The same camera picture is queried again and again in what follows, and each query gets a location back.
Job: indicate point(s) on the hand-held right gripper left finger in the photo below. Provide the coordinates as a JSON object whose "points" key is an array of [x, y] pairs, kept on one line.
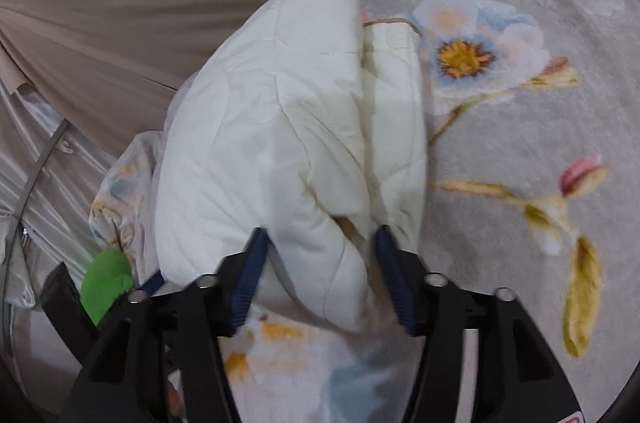
{"points": [[247, 283]]}

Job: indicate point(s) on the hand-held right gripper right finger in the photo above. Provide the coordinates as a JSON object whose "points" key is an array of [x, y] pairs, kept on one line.
{"points": [[395, 278]]}

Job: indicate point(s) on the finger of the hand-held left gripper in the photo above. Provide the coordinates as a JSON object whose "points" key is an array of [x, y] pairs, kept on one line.
{"points": [[151, 283]]}

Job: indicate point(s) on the white quilted jacket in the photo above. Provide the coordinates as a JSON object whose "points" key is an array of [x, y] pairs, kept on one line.
{"points": [[260, 128]]}

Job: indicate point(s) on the silver satin curtain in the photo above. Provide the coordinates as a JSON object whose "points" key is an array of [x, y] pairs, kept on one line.
{"points": [[60, 193]]}

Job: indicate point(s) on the grey floral plush blanket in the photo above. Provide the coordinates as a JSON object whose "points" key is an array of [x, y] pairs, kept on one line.
{"points": [[500, 253]]}

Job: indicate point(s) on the white floral bedsheet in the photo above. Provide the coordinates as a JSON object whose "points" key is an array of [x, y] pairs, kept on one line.
{"points": [[300, 378]]}

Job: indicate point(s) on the grey metal rod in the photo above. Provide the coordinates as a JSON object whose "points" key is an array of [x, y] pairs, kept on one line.
{"points": [[42, 155]]}

